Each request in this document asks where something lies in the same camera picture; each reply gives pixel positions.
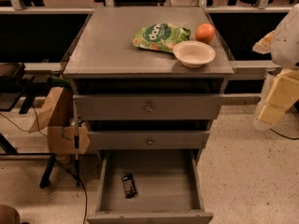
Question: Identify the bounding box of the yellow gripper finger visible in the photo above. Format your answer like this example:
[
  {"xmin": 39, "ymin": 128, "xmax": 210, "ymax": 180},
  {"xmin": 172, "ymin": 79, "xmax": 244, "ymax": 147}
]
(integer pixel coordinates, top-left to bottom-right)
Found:
[{"xmin": 257, "ymin": 69, "xmax": 299, "ymax": 125}]

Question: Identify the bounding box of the black rxbar chocolate bar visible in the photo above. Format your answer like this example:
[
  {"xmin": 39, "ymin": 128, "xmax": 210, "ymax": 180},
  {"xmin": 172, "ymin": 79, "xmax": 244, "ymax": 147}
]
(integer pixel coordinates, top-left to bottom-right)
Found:
[{"xmin": 121, "ymin": 174, "xmax": 137, "ymax": 199}]

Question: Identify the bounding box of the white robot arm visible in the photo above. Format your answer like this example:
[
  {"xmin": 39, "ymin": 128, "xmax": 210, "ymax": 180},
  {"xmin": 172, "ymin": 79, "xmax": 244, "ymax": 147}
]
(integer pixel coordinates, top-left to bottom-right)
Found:
[{"xmin": 252, "ymin": 5, "xmax": 299, "ymax": 130}]

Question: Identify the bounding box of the grey drawer cabinet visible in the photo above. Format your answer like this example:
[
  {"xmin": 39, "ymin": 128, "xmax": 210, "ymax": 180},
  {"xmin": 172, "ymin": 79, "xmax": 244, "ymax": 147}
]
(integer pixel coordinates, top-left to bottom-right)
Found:
[{"xmin": 63, "ymin": 6, "xmax": 235, "ymax": 161}]

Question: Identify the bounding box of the grey open bottom drawer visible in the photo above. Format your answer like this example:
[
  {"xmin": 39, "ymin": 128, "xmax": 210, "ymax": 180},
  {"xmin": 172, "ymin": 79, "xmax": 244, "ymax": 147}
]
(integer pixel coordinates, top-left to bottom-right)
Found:
[{"xmin": 87, "ymin": 149, "xmax": 213, "ymax": 224}]

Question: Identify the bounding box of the grey middle drawer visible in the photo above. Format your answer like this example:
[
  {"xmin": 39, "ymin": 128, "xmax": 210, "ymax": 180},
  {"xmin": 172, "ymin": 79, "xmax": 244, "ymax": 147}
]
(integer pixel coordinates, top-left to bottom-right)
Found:
[{"xmin": 88, "ymin": 131, "xmax": 209, "ymax": 150}]

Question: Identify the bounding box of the grey top drawer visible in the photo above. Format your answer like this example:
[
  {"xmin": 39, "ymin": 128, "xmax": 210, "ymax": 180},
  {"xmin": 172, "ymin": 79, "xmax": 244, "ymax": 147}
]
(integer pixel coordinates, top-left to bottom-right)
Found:
[{"xmin": 74, "ymin": 94, "xmax": 223, "ymax": 120}]

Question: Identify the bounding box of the white paper bowl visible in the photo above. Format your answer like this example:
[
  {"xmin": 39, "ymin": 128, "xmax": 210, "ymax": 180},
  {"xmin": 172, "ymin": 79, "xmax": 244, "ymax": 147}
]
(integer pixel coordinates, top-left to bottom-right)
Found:
[{"xmin": 173, "ymin": 41, "xmax": 216, "ymax": 68}]

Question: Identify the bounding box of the orange fruit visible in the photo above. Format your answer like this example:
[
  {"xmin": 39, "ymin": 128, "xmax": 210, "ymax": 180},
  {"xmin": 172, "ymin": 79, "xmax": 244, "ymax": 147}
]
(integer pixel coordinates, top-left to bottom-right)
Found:
[{"xmin": 195, "ymin": 23, "xmax": 215, "ymax": 44}]

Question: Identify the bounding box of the green snack bag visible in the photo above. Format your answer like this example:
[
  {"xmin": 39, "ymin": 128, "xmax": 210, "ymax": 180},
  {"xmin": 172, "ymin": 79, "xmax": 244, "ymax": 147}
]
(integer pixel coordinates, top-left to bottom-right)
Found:
[{"xmin": 132, "ymin": 23, "xmax": 191, "ymax": 53}]

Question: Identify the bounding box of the brown cardboard box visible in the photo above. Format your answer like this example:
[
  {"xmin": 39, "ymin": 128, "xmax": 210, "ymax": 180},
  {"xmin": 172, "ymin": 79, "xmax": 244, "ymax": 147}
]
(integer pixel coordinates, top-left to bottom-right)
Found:
[{"xmin": 28, "ymin": 87, "xmax": 92, "ymax": 155}]

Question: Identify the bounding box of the brown round object corner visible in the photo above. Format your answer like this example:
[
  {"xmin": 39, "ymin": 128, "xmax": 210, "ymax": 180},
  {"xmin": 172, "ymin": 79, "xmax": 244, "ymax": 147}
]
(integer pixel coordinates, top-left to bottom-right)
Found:
[{"xmin": 0, "ymin": 204, "xmax": 21, "ymax": 224}]

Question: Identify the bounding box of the black floor cable right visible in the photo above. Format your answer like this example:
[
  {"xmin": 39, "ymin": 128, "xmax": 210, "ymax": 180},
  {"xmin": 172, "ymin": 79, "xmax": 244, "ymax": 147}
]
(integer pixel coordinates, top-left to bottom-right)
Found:
[{"xmin": 270, "ymin": 128, "xmax": 299, "ymax": 141}]

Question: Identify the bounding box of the black floor cable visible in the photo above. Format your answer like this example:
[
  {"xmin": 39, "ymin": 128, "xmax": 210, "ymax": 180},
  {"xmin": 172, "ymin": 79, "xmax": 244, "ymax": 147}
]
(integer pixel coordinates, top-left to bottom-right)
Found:
[
  {"xmin": 270, "ymin": 128, "xmax": 299, "ymax": 141},
  {"xmin": 0, "ymin": 105, "xmax": 89, "ymax": 224}
]

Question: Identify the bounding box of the black floor cable left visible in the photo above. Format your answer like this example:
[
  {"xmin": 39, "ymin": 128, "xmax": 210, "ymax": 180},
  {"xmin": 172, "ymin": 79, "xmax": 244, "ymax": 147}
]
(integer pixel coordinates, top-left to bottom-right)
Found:
[{"xmin": 0, "ymin": 105, "xmax": 89, "ymax": 224}]

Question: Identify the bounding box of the black table frame left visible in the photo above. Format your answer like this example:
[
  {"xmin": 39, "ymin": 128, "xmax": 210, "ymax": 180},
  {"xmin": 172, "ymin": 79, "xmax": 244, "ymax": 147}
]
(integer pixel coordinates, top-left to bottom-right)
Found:
[{"xmin": 0, "ymin": 63, "xmax": 56, "ymax": 189}]

